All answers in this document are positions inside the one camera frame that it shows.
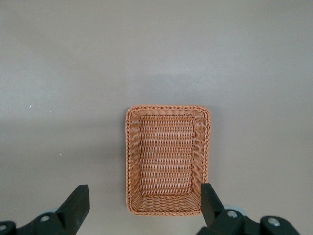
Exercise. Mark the brown wicker basket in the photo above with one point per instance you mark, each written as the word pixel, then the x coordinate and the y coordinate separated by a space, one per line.
pixel 166 151

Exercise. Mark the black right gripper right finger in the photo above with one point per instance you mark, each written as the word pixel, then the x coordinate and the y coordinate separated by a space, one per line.
pixel 211 208

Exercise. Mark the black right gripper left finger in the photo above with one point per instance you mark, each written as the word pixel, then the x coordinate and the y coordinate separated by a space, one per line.
pixel 75 208

